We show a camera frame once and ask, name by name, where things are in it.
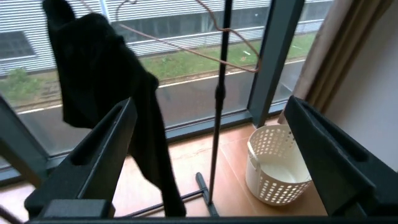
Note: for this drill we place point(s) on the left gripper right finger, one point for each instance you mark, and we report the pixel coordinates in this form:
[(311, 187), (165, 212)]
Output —
[(339, 174)]

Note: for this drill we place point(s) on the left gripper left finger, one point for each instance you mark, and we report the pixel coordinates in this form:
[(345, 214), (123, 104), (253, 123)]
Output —
[(96, 165)]

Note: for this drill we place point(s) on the black shorts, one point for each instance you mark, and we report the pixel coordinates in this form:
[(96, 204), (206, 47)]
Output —
[(93, 71)]

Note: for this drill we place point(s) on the white laundry basket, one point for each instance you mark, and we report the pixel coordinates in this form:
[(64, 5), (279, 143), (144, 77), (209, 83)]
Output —
[(273, 174)]

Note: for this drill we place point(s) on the black clothes rack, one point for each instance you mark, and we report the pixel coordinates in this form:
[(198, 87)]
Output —
[(220, 93)]

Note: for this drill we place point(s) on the pink clothes hanger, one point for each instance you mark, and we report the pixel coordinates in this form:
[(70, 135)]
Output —
[(186, 49)]

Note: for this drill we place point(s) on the beige curtain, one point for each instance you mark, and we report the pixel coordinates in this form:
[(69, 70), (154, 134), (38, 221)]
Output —
[(335, 56)]

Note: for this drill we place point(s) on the window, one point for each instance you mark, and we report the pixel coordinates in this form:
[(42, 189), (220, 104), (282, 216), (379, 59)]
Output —
[(276, 46)]

